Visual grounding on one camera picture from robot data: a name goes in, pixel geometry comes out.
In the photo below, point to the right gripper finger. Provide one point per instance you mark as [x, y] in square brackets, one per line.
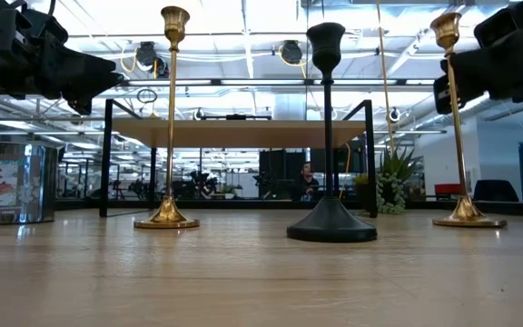
[472, 86]
[472, 63]

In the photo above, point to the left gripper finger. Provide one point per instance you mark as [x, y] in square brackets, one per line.
[84, 70]
[80, 97]

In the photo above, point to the tall gold candlestick holder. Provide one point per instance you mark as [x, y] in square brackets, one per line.
[466, 213]
[170, 136]

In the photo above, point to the clear glass jar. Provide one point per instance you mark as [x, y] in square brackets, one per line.
[12, 181]

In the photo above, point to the tall black candlestick holder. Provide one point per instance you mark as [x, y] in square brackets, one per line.
[329, 222]

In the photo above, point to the red seat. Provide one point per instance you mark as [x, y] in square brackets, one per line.
[447, 190]

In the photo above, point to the dark blue chair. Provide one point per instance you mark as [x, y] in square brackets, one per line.
[495, 191]

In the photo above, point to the green potted plant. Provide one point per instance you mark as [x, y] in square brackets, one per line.
[393, 195]

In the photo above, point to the wooden shelf with black legs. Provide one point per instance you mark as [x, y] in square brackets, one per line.
[243, 134]

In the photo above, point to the black monitor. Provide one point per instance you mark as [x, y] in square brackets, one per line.
[279, 163]
[318, 159]

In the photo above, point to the person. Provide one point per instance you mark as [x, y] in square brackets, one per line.
[306, 186]

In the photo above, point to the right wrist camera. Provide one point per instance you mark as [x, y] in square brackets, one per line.
[504, 25]

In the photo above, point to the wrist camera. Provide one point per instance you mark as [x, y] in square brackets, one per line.
[46, 27]
[504, 25]

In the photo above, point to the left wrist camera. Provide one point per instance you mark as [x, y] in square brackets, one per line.
[46, 27]

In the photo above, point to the black aluminium rig frame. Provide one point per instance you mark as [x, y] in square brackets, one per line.
[225, 204]

